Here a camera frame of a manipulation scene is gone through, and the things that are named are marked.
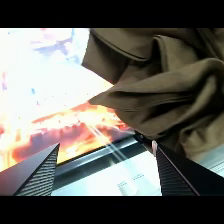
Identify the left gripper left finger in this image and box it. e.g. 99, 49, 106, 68
0, 142, 61, 197

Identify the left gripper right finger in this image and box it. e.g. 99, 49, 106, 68
151, 140, 224, 197

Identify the brown T-shirt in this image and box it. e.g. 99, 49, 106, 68
81, 28, 224, 162

